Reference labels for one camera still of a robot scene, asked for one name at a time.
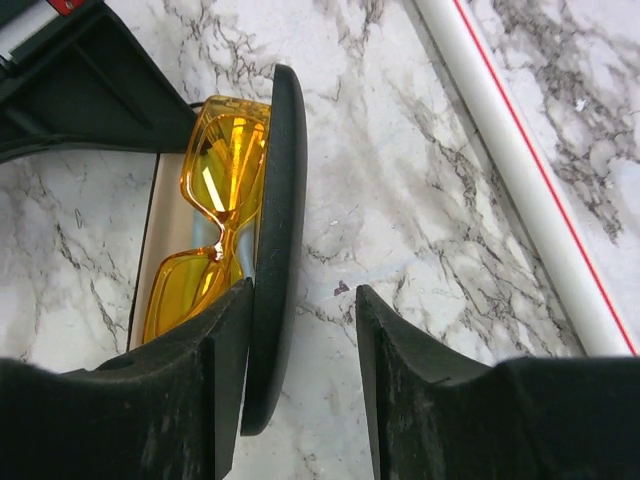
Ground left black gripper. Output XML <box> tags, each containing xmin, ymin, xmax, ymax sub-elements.
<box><xmin>1</xmin><ymin>1</ymin><xmax>196</xmax><ymax>162</ymax></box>

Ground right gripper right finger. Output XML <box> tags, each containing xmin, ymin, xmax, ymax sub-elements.
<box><xmin>356</xmin><ymin>285</ymin><xmax>639</xmax><ymax>479</ymax></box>

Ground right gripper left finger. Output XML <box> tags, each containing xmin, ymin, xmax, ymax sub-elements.
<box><xmin>1</xmin><ymin>280</ymin><xmax>253</xmax><ymax>479</ymax></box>

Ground orange plastic sunglasses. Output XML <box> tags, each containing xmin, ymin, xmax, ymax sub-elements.
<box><xmin>142</xmin><ymin>95</ymin><xmax>271</xmax><ymax>343</ymax></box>

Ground black glasses case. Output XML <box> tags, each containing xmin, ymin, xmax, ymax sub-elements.
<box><xmin>129</xmin><ymin>65</ymin><xmax>307</xmax><ymax>436</ymax></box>

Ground white PVC pipe rack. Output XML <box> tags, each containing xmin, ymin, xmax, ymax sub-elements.
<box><xmin>415</xmin><ymin>1</ymin><xmax>639</xmax><ymax>356</ymax></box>

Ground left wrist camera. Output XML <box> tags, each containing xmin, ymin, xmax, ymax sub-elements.
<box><xmin>0</xmin><ymin>0</ymin><xmax>101</xmax><ymax>64</ymax></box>

